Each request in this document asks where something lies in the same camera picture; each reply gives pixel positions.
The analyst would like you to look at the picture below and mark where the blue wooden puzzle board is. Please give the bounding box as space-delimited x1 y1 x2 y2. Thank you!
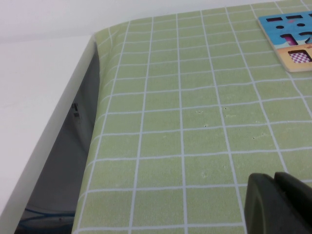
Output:
257 11 312 73

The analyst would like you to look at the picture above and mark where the white side table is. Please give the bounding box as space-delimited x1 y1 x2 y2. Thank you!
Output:
0 36 96 234

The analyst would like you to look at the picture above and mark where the blue cable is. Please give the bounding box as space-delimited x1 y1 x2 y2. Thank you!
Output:
23 207 75 229

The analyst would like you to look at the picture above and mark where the green checkered tablecloth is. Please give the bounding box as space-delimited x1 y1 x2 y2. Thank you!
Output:
70 1 312 234

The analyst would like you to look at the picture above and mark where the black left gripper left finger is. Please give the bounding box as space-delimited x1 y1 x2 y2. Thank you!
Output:
244 172 312 234

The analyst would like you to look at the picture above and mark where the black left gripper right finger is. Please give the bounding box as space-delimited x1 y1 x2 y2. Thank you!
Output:
273 171 312 221

